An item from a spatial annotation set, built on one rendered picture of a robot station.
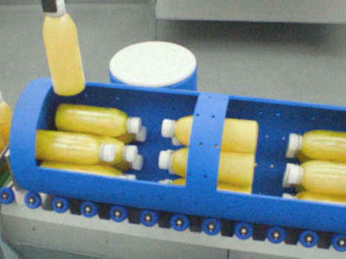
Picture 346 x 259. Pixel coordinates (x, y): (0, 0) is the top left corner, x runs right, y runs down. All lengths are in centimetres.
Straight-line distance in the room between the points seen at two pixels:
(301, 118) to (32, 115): 63
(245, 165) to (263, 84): 239
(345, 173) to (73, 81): 61
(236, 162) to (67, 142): 38
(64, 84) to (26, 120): 12
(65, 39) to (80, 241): 53
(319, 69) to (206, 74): 82
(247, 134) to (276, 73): 252
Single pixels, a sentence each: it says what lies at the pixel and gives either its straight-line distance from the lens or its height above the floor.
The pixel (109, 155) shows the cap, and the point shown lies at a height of 112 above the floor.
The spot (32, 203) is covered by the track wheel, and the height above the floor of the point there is 96.
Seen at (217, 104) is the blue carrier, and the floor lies 123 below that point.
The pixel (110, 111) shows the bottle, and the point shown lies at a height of 115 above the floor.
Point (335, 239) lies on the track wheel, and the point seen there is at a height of 97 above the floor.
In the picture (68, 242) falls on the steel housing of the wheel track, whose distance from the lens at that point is 131.
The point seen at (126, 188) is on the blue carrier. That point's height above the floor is 109.
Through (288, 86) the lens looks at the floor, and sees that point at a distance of 345.
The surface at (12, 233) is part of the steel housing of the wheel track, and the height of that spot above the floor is 86.
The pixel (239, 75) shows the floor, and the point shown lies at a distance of 351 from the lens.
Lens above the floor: 185
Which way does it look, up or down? 38 degrees down
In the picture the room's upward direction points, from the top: 2 degrees counter-clockwise
